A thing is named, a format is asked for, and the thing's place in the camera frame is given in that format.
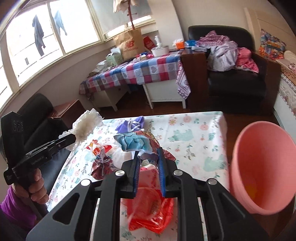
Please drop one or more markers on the snack wrapper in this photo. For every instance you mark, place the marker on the snack wrapper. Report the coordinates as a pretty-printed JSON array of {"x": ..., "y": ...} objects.
[{"x": 102, "y": 166}]

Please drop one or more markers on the black leather armchair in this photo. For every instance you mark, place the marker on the black leather armchair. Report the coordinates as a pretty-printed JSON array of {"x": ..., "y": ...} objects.
[{"x": 227, "y": 74}]

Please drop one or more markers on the bed with patterned quilts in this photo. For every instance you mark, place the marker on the bed with patterned quilts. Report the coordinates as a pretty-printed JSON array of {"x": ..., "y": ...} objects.
[{"x": 279, "y": 78}]

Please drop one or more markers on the pile of clothes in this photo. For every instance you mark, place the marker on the pile of clothes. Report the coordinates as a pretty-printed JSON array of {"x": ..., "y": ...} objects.
[{"x": 225, "y": 54}]

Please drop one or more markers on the brown New Balance paper bag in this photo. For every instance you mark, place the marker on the brown New Balance paper bag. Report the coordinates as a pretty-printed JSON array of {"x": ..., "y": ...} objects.
[{"x": 130, "y": 43}]

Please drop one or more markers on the black chair at left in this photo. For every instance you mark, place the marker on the black chair at left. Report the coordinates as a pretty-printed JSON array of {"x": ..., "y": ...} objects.
[{"x": 42, "y": 122}]

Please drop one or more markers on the orange tissue box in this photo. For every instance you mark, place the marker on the orange tissue box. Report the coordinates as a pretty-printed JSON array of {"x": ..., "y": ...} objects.
[{"x": 179, "y": 44}]

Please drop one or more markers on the purple face mask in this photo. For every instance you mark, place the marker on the purple face mask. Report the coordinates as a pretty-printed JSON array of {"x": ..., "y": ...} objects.
[{"x": 132, "y": 125}]

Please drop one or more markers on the dark wooden side cabinet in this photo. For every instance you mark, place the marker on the dark wooden side cabinet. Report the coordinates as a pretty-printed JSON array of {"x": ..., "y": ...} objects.
[{"x": 195, "y": 68}]

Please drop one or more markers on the person's left hand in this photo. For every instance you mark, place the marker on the person's left hand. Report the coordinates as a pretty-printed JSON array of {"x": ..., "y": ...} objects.
[{"x": 37, "y": 192}]

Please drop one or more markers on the white table under plaid cloth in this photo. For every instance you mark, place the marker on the white table under plaid cloth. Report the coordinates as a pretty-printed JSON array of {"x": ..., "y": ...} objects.
[{"x": 164, "y": 91}]

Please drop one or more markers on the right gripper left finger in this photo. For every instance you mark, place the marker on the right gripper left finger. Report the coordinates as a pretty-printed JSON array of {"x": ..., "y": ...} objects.
[{"x": 123, "y": 183}]

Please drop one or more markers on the pink plastic trash bucket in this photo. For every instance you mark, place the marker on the pink plastic trash bucket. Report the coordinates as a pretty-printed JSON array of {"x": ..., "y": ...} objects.
[{"x": 262, "y": 170}]

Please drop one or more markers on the green house-shaped box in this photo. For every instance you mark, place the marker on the green house-shaped box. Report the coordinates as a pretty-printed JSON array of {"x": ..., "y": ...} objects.
[{"x": 114, "y": 58}]

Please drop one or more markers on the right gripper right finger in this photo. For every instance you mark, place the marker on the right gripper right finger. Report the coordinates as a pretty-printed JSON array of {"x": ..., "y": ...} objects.
[{"x": 173, "y": 181}]

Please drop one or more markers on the colourful wrapper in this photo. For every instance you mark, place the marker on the colourful wrapper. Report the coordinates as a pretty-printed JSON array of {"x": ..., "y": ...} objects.
[{"x": 142, "y": 141}]

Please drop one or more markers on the white round bowl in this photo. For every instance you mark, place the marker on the white round bowl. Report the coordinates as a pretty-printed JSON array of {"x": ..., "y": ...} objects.
[{"x": 160, "y": 51}]

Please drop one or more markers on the plaid checkered tablecloth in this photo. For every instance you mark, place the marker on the plaid checkered tablecloth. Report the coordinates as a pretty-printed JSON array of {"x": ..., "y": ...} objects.
[{"x": 156, "y": 69}]

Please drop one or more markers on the colourful comic pillow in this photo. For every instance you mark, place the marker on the colourful comic pillow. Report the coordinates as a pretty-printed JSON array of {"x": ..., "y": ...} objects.
[{"x": 271, "y": 47}]

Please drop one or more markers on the coat rack with hats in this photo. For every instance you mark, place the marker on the coat rack with hats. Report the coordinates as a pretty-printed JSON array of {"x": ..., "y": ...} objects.
[{"x": 125, "y": 5}]

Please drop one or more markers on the red plastic bag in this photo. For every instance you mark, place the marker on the red plastic bag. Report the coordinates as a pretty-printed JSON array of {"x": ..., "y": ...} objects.
[{"x": 149, "y": 209}]

